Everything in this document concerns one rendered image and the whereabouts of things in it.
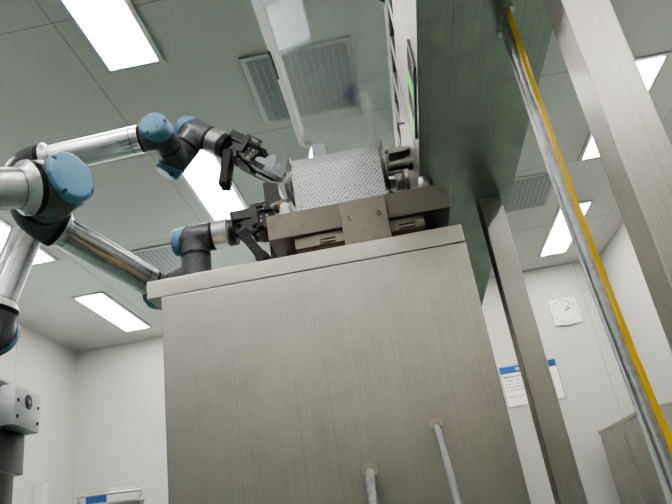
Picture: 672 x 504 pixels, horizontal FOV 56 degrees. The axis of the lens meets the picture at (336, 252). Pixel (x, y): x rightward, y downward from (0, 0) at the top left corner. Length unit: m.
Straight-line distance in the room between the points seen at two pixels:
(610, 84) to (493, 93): 0.54
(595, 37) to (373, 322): 0.64
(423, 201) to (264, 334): 0.45
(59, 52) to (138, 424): 4.97
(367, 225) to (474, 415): 0.45
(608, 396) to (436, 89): 6.25
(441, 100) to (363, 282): 0.41
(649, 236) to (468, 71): 0.63
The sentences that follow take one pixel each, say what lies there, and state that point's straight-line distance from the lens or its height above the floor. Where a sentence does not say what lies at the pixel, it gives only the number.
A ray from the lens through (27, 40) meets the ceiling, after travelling 3.66.
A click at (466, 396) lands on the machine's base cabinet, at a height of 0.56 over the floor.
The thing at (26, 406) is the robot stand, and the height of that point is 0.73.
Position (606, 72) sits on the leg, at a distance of 0.88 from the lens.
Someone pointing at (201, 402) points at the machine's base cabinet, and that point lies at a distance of 1.27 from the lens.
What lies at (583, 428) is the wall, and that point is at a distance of 7.25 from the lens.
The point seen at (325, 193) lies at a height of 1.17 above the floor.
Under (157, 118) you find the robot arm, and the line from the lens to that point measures 1.75.
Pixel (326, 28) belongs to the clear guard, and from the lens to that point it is 2.13.
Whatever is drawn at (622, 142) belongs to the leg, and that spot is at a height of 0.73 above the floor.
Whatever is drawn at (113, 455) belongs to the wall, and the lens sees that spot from 7.82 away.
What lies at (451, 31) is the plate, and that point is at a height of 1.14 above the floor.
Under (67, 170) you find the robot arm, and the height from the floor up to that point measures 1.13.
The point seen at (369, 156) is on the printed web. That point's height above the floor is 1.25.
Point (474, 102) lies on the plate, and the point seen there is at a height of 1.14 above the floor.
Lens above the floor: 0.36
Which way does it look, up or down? 24 degrees up
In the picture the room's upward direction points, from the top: 9 degrees counter-clockwise
